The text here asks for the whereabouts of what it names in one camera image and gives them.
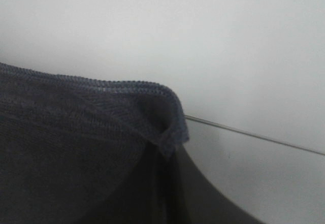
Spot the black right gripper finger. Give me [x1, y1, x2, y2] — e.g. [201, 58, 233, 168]
[175, 147, 262, 223]

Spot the dark grey towel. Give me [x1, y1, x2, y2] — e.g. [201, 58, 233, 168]
[1, 64, 188, 223]

